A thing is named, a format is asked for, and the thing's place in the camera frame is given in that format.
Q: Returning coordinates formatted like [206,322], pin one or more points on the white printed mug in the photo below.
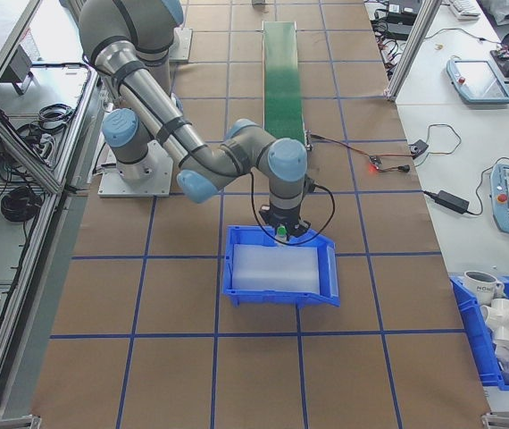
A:
[482,286]

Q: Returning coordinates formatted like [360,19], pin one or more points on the blue bin with fittings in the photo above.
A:
[473,339]

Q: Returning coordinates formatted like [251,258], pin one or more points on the V-shaped metal bar frame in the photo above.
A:
[22,154]

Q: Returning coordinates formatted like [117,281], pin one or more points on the black labelled power supply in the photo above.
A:
[404,6]

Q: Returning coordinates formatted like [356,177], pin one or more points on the green capped push button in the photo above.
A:
[282,231]

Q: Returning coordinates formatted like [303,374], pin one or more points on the white keyboard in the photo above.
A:
[464,9]

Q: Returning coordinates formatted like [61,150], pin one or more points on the grey box on stand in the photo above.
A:
[15,67]

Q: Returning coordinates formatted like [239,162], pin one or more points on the black laptop style adapter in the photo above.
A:
[453,201]

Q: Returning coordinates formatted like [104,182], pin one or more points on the blue plastic bin with foam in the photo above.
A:
[281,299]

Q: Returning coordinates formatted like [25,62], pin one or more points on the black barrel plug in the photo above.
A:
[403,168]

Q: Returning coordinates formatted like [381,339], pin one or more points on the small motor controller board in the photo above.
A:
[374,162]

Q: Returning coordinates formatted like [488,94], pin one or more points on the small black connector box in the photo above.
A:
[419,148]

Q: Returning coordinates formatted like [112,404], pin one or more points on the translucent white foam block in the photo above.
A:
[272,268]

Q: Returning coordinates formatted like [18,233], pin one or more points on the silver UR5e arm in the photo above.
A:
[147,94]

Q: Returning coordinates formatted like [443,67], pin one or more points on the white PVC cross fitting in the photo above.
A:
[506,319]

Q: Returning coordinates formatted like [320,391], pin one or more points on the black power adapter brick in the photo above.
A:
[396,30]

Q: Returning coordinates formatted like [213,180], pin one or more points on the aluminium profile post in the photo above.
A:
[408,49]

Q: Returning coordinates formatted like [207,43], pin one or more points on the green belt conveyor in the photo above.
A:
[283,89]

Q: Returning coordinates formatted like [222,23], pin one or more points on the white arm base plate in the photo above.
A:
[134,187]
[184,44]

